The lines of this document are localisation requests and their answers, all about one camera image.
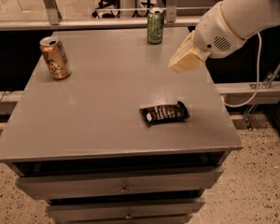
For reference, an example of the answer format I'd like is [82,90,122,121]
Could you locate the grey drawer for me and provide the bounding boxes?
[46,198,204,222]
[16,166,223,200]

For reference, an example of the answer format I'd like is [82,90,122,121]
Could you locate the grey metal rail frame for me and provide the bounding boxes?
[0,0,208,31]

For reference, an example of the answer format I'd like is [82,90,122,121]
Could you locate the top grey drawer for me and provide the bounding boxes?
[16,166,223,200]

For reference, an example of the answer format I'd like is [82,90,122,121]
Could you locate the grey drawer cabinet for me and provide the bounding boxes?
[0,28,242,224]

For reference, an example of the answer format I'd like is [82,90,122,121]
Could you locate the black rxbar chocolate wrapper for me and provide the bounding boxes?
[140,101,189,126]

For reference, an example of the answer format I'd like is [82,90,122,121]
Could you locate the green soda can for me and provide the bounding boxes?
[147,7,164,44]

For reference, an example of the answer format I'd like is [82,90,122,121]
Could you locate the orange soda can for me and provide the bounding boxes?
[39,36,71,80]

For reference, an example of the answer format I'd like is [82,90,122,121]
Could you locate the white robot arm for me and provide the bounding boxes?
[169,0,280,73]

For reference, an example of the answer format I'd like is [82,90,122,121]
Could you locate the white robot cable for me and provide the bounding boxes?
[222,31,263,108]

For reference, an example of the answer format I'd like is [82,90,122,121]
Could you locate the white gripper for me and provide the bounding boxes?
[167,2,246,74]

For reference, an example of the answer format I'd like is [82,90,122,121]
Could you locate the black office chair base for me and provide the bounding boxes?
[91,0,120,19]

